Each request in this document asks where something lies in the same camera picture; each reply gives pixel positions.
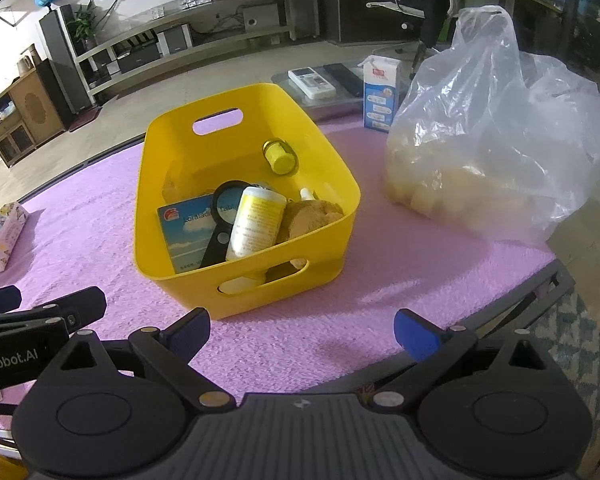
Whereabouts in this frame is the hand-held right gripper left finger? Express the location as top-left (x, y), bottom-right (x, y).
top-left (55, 307), bottom-right (236, 411)

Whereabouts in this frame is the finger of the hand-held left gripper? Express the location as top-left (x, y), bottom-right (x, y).
top-left (0, 286), bottom-right (107, 337)
top-left (0, 285), bottom-right (22, 317)

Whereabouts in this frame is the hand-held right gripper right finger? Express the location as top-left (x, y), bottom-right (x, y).
top-left (372, 308), bottom-right (556, 411)

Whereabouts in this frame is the blue medicine box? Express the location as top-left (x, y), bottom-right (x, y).
top-left (157, 192), bottom-right (241, 275)

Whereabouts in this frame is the cream bottle with yellow label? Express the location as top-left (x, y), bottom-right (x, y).
top-left (225, 186), bottom-right (287, 261)

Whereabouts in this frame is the brown plush bear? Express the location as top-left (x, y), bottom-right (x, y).
top-left (279, 199), bottom-right (345, 270)

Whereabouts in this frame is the yellow plastic basket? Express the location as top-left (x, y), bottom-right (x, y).
top-left (132, 82), bottom-right (362, 321)

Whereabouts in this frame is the small yellow can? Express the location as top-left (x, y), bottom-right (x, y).
top-left (261, 139), bottom-right (299, 176)

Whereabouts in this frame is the cartoon print tissue pack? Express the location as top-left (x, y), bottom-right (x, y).
top-left (0, 201), bottom-right (30, 274)

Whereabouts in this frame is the teal patterned rug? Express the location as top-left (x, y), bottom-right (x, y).
top-left (530, 290), bottom-right (600, 461)

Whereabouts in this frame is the wooden cabinet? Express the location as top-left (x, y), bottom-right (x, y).
top-left (0, 67), bottom-right (68, 168)

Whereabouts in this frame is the clear plastic bag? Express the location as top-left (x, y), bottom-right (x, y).
top-left (384, 5), bottom-right (600, 246)

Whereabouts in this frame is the beige kettle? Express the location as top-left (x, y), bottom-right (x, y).
top-left (16, 45), bottom-right (43, 78)

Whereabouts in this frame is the blue and white milk carton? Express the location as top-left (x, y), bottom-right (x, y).
top-left (362, 56), bottom-right (402, 131)

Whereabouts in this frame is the glass tray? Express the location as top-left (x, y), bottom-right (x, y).
top-left (271, 57), bottom-right (421, 121)

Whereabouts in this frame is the black audio receiver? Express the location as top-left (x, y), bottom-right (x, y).
top-left (116, 42), bottom-right (162, 75)

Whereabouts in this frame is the black remote control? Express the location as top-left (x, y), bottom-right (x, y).
top-left (322, 62), bottom-right (363, 97)

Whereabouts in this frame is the white remote control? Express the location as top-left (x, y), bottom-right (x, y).
top-left (287, 67), bottom-right (337, 100)

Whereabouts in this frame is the silver speaker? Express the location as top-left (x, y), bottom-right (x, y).
top-left (156, 27), bottom-right (193, 56)

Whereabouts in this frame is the green potted plant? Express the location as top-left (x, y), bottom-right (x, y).
top-left (72, 2), bottom-right (101, 53)

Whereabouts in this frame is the grey subwoofer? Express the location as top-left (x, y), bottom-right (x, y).
top-left (241, 4), bottom-right (277, 28)

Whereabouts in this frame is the black office chair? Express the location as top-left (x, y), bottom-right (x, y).
top-left (367, 0), bottom-right (486, 81)

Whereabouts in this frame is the black cabinet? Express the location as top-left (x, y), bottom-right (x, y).
top-left (322, 0), bottom-right (431, 46)

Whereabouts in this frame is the grey television stand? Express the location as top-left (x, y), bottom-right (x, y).
top-left (72, 0), bottom-right (296, 96)

